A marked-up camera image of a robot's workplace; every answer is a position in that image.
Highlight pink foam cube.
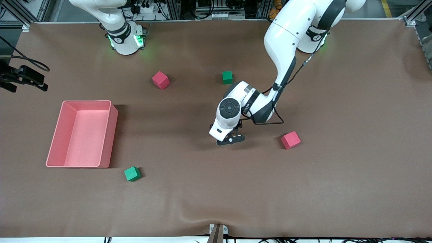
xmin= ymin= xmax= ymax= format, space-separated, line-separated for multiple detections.
xmin=152 ymin=71 xmax=170 ymax=90
xmin=281 ymin=131 xmax=301 ymax=150

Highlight brown table cover sheet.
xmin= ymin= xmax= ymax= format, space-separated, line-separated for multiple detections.
xmin=0 ymin=20 xmax=432 ymax=238

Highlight pink plastic tray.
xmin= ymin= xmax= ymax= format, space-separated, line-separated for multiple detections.
xmin=46 ymin=100 xmax=118 ymax=168

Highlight white terminal strip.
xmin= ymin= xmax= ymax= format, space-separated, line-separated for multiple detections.
xmin=197 ymin=12 xmax=245 ymax=20

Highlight bag of orange items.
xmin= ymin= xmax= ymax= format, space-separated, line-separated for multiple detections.
xmin=269 ymin=0 xmax=284 ymax=19

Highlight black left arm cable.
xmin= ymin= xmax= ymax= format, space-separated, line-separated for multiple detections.
xmin=241 ymin=30 xmax=329 ymax=126

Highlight aluminium frame strut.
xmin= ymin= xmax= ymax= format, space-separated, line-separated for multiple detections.
xmin=0 ymin=0 xmax=51 ymax=29
xmin=403 ymin=0 xmax=432 ymax=26

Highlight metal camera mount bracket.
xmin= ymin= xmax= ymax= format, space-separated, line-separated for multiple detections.
xmin=209 ymin=223 xmax=228 ymax=243

